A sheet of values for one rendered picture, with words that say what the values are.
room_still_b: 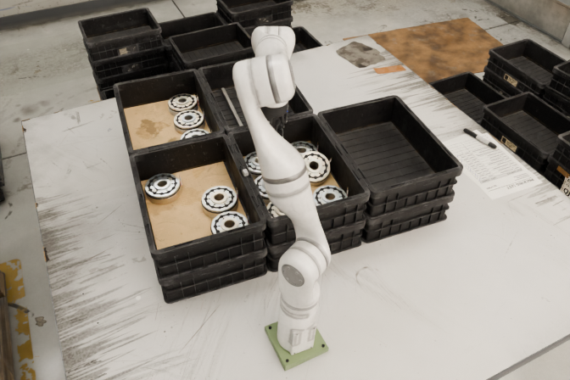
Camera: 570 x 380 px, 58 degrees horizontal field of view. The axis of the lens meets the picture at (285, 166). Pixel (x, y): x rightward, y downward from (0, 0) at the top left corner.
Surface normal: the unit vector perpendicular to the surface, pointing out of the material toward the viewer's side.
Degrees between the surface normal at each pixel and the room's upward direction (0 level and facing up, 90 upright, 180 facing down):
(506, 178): 0
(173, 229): 0
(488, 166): 0
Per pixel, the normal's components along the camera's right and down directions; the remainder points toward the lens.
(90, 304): 0.00, -0.74
